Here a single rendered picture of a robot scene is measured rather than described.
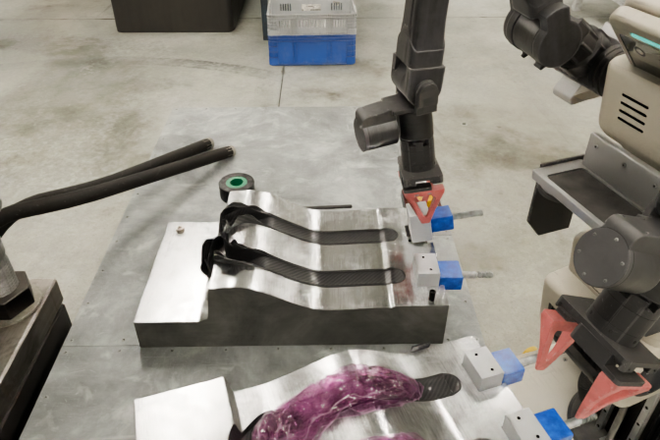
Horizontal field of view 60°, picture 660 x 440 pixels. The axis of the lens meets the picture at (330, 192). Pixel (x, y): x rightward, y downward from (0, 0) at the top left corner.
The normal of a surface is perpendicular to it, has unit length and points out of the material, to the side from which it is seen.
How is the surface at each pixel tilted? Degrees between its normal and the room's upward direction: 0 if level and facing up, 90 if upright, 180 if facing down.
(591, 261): 64
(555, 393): 0
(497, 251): 0
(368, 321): 90
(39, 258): 0
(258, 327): 90
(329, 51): 91
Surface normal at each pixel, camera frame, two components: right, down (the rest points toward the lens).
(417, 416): 0.45, -0.81
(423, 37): 0.26, 0.44
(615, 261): -0.84, -0.18
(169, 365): 0.00, -0.82
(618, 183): -0.94, 0.20
